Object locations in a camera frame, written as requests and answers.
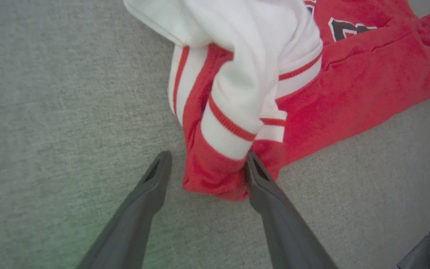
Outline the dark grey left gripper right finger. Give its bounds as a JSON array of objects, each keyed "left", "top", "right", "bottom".
[{"left": 244, "top": 151, "right": 338, "bottom": 269}]

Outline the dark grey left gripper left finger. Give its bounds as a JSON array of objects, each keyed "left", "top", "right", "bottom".
[{"left": 76, "top": 151, "right": 173, "bottom": 269}]

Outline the red and white Bulls jersey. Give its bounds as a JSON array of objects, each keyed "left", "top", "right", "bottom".
[{"left": 123, "top": 0, "right": 430, "bottom": 201}]

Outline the grey fabric sofa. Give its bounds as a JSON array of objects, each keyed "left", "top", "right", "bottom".
[{"left": 0, "top": 0, "right": 430, "bottom": 269}]

